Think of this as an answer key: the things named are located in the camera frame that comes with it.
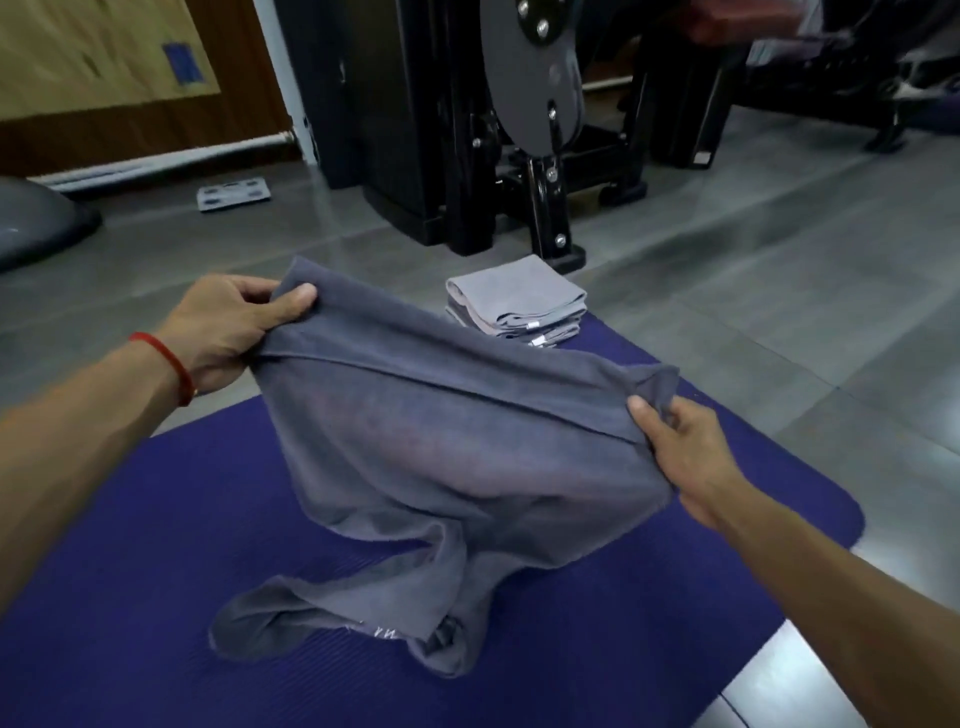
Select person's right forearm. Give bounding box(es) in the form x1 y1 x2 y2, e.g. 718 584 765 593
704 479 960 728

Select white bathroom scale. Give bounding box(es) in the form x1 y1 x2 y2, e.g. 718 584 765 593
196 176 273 214

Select white wall pipe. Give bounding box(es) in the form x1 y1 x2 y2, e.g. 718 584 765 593
29 131 298 194

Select purple ribbed mat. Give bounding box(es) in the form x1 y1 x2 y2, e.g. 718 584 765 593
0 311 866 728

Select black weight stack machine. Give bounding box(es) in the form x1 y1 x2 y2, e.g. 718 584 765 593
359 0 751 275

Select grey balance dome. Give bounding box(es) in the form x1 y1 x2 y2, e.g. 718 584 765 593
0 176 104 273

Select person's right hand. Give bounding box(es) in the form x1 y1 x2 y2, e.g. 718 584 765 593
626 395 753 535

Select white upright post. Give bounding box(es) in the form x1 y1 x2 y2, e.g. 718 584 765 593
251 0 322 168

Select red string bracelet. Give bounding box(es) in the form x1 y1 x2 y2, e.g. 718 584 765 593
128 332 198 408

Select person's left forearm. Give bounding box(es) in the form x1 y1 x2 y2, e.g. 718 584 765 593
0 344 185 616

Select person's left hand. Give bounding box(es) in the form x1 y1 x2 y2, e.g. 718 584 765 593
153 273 319 397

